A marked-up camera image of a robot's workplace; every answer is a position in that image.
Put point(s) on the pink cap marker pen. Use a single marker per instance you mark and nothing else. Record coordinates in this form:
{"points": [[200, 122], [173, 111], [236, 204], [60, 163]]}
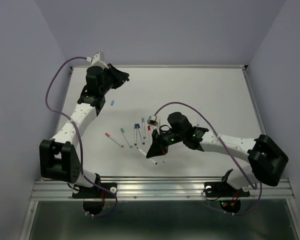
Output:
{"points": [[114, 140]]}

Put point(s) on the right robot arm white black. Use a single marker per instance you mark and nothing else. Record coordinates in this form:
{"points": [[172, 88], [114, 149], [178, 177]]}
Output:
{"points": [[266, 159]]}

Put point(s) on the red cap marker pen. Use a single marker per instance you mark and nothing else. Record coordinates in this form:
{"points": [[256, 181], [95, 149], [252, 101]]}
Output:
{"points": [[149, 130]]}

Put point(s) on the dark green cap marker pen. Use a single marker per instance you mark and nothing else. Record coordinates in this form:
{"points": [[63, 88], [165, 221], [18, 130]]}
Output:
{"points": [[135, 135]]}

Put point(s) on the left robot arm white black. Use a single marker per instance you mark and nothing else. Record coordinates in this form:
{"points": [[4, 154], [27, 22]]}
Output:
{"points": [[59, 159]]}

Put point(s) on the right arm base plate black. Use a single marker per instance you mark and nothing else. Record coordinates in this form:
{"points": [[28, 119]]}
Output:
{"points": [[227, 196]]}

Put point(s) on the aluminium rail frame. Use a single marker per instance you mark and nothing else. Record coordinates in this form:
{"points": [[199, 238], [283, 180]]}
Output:
{"points": [[131, 189]]}

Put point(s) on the black cap marker pen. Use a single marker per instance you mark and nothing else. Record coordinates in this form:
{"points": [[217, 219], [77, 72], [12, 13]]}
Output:
{"points": [[145, 155]]}

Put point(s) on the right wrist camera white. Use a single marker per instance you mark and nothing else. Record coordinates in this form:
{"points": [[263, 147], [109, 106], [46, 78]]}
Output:
{"points": [[154, 121]]}

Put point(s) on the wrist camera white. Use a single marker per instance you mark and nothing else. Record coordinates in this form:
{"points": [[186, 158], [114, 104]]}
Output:
{"points": [[97, 60], [154, 121]]}

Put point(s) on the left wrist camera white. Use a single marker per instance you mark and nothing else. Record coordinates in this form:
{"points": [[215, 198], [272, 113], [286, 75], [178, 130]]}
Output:
{"points": [[97, 60]]}

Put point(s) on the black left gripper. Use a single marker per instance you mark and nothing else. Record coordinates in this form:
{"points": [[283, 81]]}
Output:
{"points": [[120, 77]]}

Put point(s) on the light green cap marker pen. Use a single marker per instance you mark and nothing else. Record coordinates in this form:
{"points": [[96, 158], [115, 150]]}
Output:
{"points": [[126, 138]]}

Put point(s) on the grey cap marker pen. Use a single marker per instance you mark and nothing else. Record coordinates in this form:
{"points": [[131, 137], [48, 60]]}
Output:
{"points": [[143, 128]]}

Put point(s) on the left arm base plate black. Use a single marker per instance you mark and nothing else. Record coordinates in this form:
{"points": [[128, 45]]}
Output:
{"points": [[96, 202]]}

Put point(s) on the light blue cap marker pen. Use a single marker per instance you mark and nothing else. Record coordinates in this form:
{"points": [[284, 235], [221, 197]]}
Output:
{"points": [[198, 120]]}

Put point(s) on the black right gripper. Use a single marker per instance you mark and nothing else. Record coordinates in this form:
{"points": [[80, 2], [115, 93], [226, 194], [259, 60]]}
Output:
{"points": [[158, 147]]}

